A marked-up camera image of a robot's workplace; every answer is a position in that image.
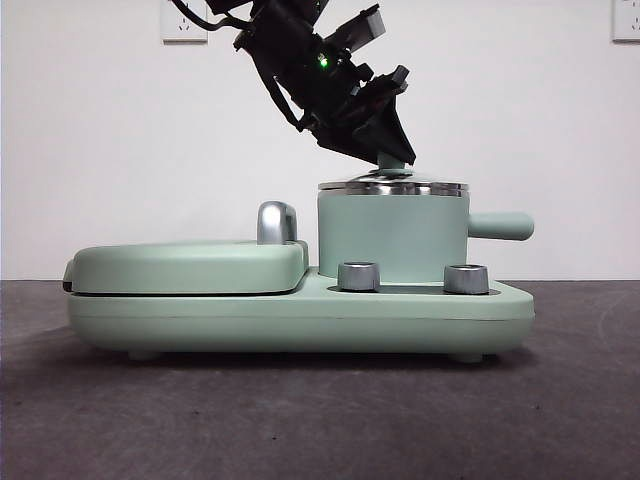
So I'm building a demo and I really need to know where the glass lid with green knob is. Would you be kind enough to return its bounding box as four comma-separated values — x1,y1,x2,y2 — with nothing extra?
317,152,470,197

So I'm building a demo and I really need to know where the mint green steamer pot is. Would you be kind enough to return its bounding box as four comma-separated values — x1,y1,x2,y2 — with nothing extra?
316,192,535,280

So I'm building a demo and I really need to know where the silver control knob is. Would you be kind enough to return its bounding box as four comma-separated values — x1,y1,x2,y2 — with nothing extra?
337,261,380,292
442,263,489,295

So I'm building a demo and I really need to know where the mint green grill cover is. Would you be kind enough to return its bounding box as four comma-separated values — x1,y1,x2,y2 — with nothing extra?
62,238,311,295

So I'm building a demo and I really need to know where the mint green breakfast machine base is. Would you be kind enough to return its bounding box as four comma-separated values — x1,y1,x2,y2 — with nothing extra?
67,266,536,362

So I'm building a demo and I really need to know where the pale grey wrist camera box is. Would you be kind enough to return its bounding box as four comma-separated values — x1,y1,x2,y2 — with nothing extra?
324,4,386,54

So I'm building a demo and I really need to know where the chrome grill cover handle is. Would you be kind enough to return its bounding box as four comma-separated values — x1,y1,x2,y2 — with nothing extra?
256,200,300,246

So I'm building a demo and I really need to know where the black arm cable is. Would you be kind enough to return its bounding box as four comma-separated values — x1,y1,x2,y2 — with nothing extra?
172,0,241,32

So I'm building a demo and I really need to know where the white wall socket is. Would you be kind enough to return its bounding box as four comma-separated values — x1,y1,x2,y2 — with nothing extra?
610,0,640,43
159,0,209,44

